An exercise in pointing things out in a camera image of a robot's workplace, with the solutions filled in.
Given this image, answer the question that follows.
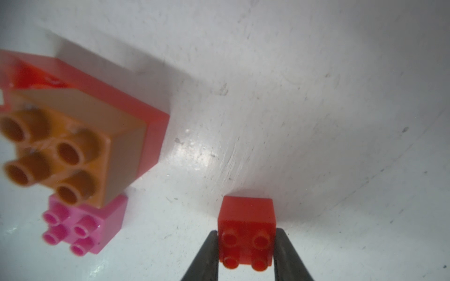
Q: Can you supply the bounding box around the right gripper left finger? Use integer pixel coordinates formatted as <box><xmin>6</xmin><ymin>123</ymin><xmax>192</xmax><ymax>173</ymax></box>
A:
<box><xmin>181</xmin><ymin>230</ymin><xmax>219</xmax><ymax>281</ymax></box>

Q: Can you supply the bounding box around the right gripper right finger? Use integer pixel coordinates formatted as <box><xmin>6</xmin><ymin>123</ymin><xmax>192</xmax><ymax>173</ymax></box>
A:
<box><xmin>273</xmin><ymin>228</ymin><xmax>314</xmax><ymax>281</ymax></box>

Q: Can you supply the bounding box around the small red lego brick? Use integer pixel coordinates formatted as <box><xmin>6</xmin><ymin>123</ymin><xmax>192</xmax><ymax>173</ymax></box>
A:
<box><xmin>218</xmin><ymin>196</ymin><xmax>276</xmax><ymax>272</ymax></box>

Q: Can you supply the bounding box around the pink lego brick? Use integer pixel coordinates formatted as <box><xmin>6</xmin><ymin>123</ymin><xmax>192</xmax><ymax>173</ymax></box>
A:
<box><xmin>42</xmin><ymin>194</ymin><xmax>128</xmax><ymax>256</ymax></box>

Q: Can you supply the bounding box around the brown lego brick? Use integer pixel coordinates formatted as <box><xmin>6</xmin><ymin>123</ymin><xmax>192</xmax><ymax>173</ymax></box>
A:
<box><xmin>1</xmin><ymin>89</ymin><xmax>146</xmax><ymax>208</ymax></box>

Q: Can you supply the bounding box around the red long lego brick front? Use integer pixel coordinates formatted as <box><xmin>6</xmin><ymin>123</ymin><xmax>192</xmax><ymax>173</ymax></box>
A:
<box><xmin>1</xmin><ymin>50</ymin><xmax>170</xmax><ymax>177</ymax></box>

